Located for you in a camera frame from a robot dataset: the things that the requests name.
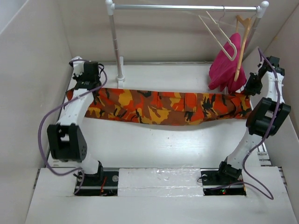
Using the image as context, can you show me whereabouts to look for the orange camouflage trousers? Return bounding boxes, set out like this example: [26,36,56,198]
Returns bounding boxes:
[66,87,253,126]

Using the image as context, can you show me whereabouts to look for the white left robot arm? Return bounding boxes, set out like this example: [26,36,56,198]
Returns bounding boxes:
[47,57,104,185]

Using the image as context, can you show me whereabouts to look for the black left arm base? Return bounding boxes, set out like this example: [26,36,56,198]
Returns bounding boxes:
[74,169,119,196]

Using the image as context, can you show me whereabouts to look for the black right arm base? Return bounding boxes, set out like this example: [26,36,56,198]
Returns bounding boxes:
[197,168,246,196]

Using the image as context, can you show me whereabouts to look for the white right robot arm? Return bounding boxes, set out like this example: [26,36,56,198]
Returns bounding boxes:
[216,56,291,184]

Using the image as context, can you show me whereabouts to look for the white plastic hanger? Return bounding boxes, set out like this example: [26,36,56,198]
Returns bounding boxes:
[198,6,237,62]

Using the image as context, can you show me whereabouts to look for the wooden hanger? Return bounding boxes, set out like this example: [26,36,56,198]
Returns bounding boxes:
[234,15,251,82]

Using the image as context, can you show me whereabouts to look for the pink garment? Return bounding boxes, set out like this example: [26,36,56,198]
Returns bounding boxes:
[208,33,247,93]

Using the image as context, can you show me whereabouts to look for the white metal clothes rack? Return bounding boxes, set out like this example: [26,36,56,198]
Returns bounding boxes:
[105,0,269,89]

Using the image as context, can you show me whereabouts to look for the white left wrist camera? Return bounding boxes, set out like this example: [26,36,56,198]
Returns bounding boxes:
[69,56,85,76]

